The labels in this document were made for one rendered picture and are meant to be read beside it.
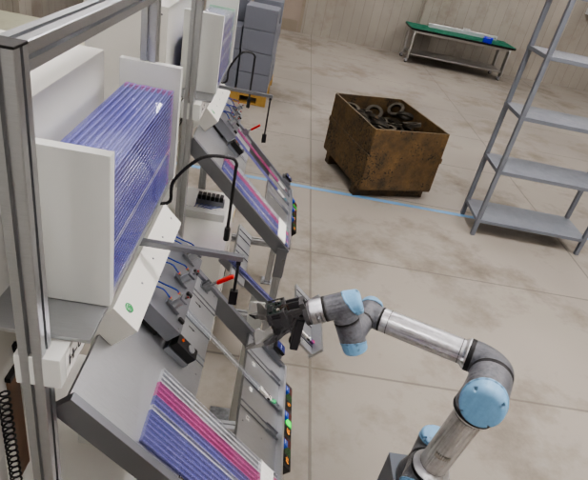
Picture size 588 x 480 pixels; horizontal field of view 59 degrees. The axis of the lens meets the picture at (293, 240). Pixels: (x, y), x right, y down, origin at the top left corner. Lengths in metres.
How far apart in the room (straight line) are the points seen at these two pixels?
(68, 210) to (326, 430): 2.02
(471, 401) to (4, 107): 1.21
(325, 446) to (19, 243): 2.06
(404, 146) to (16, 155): 4.26
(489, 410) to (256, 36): 5.74
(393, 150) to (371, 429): 2.73
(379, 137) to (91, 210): 3.89
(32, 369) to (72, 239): 0.23
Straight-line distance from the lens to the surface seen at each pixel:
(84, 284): 1.07
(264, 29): 6.65
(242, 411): 1.62
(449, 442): 1.61
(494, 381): 1.47
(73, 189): 0.96
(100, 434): 1.19
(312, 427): 2.74
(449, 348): 1.59
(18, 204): 0.83
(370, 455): 2.73
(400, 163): 4.91
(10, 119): 0.78
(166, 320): 1.36
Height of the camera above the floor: 2.09
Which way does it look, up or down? 31 degrees down
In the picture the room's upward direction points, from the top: 12 degrees clockwise
